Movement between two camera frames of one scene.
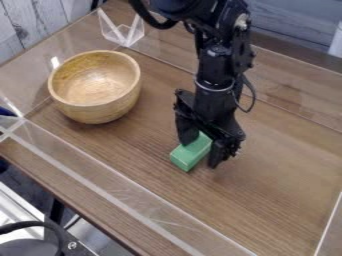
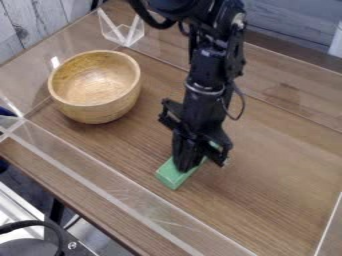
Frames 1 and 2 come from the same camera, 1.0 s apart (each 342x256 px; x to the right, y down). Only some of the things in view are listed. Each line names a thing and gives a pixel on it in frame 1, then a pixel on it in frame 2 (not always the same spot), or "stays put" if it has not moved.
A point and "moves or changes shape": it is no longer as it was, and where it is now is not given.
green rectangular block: (186, 156) moves or changes shape
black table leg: (57, 211) stays put
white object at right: (335, 49) stays put
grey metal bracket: (73, 247) stays put
